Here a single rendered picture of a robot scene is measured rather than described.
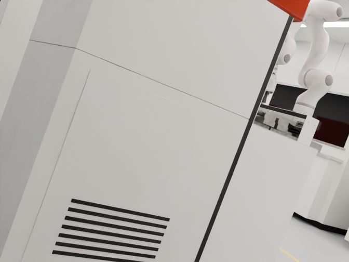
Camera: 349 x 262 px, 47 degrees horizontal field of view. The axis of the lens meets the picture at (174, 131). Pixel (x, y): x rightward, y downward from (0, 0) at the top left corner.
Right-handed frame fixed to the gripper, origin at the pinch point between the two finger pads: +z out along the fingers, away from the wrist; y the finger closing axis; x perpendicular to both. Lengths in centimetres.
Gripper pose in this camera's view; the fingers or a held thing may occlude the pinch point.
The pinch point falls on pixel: (263, 99)
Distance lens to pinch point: 239.5
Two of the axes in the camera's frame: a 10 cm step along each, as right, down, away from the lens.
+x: -4.7, -2.2, 8.6
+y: 8.7, 0.8, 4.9
